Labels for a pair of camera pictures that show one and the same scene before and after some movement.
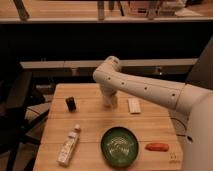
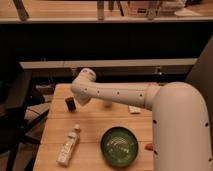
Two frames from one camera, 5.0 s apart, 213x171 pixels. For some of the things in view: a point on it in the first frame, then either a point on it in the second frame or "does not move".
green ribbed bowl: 119,146 does not move
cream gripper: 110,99 -> 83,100
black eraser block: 71,104 does not move
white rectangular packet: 134,105 does not move
